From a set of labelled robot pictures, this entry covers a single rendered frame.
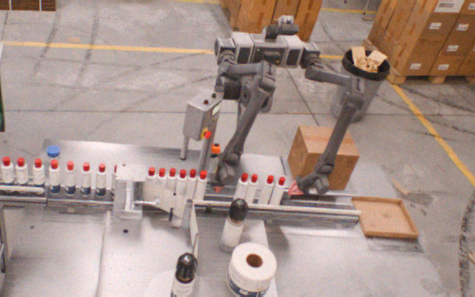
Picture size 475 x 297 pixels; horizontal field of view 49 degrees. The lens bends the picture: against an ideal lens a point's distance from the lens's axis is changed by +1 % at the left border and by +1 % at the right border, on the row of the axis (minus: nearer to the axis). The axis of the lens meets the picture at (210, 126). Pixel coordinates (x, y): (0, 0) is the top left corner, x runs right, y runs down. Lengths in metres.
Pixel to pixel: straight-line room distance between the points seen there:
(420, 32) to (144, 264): 4.29
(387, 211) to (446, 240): 1.42
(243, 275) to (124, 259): 0.55
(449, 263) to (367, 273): 1.64
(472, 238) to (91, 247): 3.13
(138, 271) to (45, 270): 0.41
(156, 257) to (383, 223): 1.30
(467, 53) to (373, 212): 3.69
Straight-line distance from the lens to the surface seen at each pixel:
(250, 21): 5.83
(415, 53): 6.06
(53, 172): 2.59
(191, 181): 2.60
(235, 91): 3.54
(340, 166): 2.97
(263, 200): 2.74
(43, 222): 2.66
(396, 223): 3.10
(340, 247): 2.82
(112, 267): 2.42
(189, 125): 2.42
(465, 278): 4.32
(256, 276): 2.30
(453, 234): 4.59
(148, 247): 2.49
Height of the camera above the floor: 2.83
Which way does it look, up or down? 37 degrees down
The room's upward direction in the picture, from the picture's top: 12 degrees clockwise
